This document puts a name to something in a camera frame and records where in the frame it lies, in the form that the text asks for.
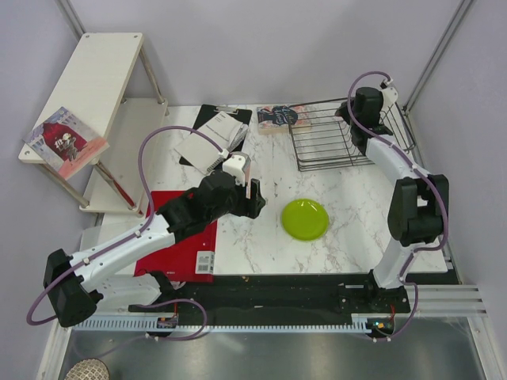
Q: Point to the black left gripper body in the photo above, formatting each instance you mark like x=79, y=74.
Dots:
x=238, y=204

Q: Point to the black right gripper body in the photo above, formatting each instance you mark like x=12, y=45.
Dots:
x=344, y=112

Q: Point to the pink plastic cup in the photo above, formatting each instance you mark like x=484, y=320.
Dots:
x=240, y=164

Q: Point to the green plate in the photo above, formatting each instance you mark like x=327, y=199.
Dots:
x=304, y=219

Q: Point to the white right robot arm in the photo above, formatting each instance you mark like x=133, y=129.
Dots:
x=418, y=213

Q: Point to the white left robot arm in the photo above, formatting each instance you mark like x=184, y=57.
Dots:
x=72, y=281

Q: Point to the blue pink book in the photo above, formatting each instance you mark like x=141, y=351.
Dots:
x=280, y=118

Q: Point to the red folder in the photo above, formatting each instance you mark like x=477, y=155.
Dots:
x=178, y=263

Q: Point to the white paper booklet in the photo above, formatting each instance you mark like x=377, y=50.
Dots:
x=211, y=144

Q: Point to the red illustrated book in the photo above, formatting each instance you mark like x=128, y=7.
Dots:
x=65, y=143

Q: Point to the white wooden shelf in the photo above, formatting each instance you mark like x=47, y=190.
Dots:
x=92, y=86

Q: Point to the patterned round object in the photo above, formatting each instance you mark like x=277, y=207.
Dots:
x=88, y=369

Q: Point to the black wire dish rack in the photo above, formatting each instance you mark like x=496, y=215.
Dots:
x=322, y=140

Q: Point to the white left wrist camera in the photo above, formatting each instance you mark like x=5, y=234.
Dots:
x=226, y=167

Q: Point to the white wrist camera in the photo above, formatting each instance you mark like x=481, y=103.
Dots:
x=226, y=167
x=389, y=93

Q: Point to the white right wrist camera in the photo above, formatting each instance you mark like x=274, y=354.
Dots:
x=389, y=93

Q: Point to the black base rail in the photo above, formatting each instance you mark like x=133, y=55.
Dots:
x=280, y=299

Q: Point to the white cable duct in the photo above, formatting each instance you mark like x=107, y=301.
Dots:
x=154, y=324

